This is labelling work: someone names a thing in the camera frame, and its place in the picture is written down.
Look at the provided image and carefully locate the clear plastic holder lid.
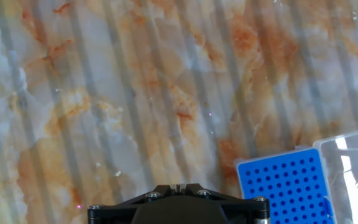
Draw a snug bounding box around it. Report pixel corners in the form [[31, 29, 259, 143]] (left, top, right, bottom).
[[312, 126, 358, 224]]

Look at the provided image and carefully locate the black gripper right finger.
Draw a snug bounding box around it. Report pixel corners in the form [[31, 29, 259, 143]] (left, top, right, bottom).
[[181, 183, 270, 224]]

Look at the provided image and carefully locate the orange marble pattern mat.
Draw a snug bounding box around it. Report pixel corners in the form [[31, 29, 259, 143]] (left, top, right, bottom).
[[0, 0, 358, 224]]

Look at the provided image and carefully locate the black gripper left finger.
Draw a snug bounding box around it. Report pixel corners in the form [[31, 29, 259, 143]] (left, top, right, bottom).
[[87, 184, 178, 224]]

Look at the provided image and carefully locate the blue pipette tip holder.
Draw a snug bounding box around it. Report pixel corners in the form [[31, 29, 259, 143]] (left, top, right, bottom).
[[234, 146, 337, 224]]

